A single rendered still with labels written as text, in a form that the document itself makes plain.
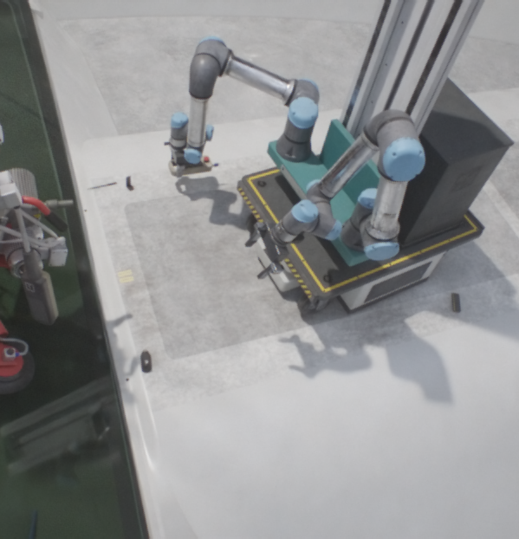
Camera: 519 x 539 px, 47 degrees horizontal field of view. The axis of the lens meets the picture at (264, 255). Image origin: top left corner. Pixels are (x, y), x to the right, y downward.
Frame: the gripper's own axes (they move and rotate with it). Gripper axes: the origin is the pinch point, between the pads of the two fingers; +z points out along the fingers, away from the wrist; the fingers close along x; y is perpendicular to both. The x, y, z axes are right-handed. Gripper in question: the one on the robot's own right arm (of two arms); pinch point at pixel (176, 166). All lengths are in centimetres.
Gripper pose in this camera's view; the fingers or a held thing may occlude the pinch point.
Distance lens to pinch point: 293.5
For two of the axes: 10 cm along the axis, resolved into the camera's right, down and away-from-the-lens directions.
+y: -9.3, 1.9, -3.3
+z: -1.6, 5.9, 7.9
